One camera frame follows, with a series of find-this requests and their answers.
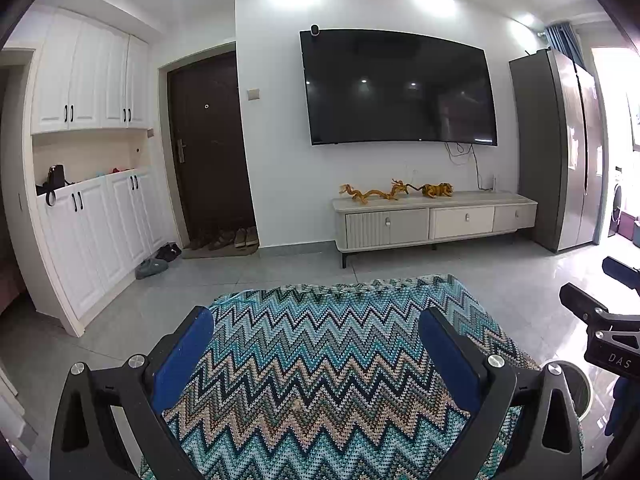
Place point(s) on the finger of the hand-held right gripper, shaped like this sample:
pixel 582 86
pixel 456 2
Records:
pixel 582 301
pixel 622 270

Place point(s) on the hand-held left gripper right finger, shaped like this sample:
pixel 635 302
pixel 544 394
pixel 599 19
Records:
pixel 450 355

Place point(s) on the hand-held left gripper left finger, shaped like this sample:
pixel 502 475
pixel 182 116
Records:
pixel 182 355

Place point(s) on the white round trash bin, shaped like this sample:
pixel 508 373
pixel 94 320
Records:
pixel 577 390

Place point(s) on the person's right hand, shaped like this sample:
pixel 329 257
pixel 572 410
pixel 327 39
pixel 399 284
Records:
pixel 627 400

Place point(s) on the white washing machine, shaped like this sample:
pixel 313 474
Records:
pixel 619 200

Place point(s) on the grey fluffy slipper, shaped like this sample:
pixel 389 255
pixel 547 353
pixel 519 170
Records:
pixel 151 268

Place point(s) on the shoes on doormat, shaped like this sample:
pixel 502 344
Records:
pixel 200 254

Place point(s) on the dark brown shoe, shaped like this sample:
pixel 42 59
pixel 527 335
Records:
pixel 194 243

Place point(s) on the zigzag knitted blanket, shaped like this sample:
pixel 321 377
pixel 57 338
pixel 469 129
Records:
pixel 310 360

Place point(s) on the beige shoe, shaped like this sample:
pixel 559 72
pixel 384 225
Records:
pixel 251 235
pixel 240 236

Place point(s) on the white television cabinet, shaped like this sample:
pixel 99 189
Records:
pixel 460 222

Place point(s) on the grey refrigerator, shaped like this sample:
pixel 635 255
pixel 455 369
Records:
pixel 555 150

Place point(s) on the white shoe cabinet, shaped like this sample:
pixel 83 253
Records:
pixel 90 240

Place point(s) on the white router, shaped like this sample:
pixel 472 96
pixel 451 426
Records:
pixel 494 182

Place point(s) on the golden tiger figurine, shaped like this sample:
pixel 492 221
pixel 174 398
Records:
pixel 436 191

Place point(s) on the golden dragon figurine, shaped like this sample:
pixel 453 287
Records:
pixel 400 188
pixel 362 195

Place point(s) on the dark brown door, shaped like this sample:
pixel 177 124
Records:
pixel 210 145

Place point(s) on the black handbag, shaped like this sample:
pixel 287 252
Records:
pixel 55 177

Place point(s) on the blue curtain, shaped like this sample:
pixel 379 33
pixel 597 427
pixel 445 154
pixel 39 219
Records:
pixel 562 40

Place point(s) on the brown light switch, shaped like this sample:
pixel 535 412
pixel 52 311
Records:
pixel 253 94

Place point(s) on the wall television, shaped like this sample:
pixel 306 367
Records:
pixel 395 85

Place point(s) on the small camera on television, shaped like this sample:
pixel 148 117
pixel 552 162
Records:
pixel 315 31

